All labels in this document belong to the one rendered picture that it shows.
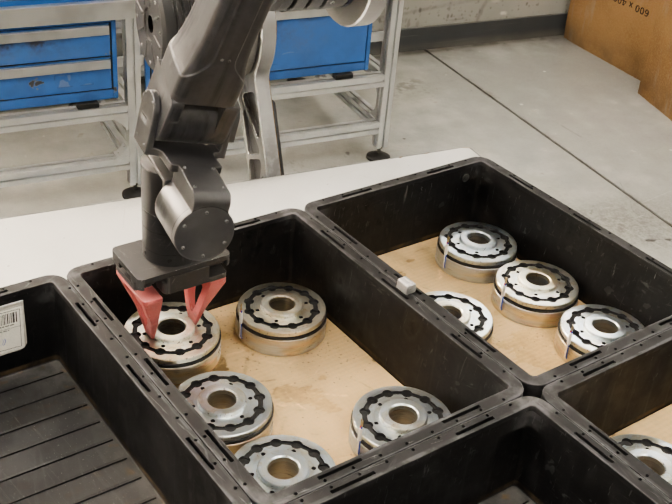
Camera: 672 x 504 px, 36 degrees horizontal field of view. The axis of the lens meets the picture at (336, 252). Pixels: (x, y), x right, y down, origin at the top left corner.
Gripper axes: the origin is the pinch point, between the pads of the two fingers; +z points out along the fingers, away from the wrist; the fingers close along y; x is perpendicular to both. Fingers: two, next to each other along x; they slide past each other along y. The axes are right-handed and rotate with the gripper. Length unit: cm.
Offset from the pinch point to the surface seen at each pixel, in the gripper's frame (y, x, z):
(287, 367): 10.9, -6.4, 5.9
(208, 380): 0.6, -7.0, 2.9
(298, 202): 45, 43, 21
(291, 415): 6.9, -13.3, 5.6
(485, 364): 20.8, -25.4, -4.6
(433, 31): 239, 228, 93
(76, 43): 60, 173, 47
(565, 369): 27.2, -29.9, -4.7
